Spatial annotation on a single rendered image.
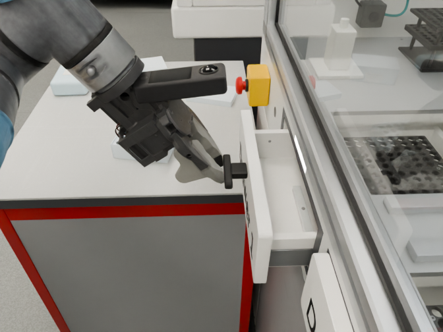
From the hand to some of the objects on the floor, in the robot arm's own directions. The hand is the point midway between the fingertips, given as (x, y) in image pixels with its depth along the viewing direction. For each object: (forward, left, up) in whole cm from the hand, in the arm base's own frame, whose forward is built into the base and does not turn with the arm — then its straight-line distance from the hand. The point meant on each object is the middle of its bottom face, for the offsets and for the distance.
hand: (221, 165), depth 56 cm
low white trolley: (-17, +46, -90) cm, 102 cm away
